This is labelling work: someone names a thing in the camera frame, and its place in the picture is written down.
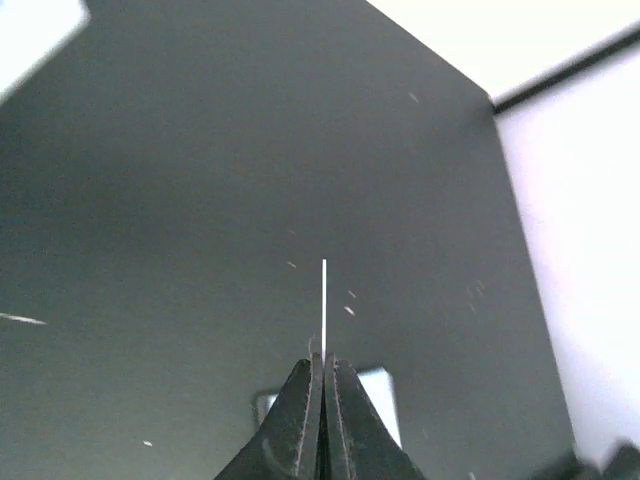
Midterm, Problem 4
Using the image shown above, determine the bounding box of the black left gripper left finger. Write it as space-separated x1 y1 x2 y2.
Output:
216 353 324 480

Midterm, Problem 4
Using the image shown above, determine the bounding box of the red circle card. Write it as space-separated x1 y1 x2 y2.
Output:
321 258 328 365

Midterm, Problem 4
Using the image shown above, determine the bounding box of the black right frame post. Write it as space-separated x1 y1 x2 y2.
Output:
492 21 639 115

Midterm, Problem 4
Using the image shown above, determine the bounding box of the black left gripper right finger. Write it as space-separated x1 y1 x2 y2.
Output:
325 354 424 480

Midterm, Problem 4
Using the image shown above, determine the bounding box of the white bin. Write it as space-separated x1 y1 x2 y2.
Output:
1 0 91 103

